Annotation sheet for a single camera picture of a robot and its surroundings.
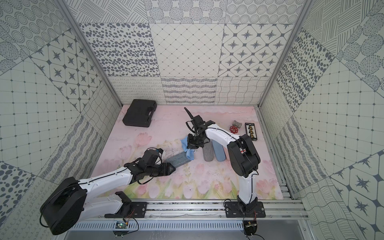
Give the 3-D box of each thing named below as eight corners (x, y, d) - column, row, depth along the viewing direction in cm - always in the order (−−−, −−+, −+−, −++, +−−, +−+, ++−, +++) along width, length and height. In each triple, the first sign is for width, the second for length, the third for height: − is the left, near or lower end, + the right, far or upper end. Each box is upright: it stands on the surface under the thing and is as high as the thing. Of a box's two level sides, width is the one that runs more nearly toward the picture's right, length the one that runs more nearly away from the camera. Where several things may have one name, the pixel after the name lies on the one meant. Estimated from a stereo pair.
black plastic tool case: (125, 126, 109) (122, 121, 105) (134, 104, 125) (131, 99, 120) (151, 126, 110) (149, 121, 105) (157, 104, 125) (155, 99, 120)
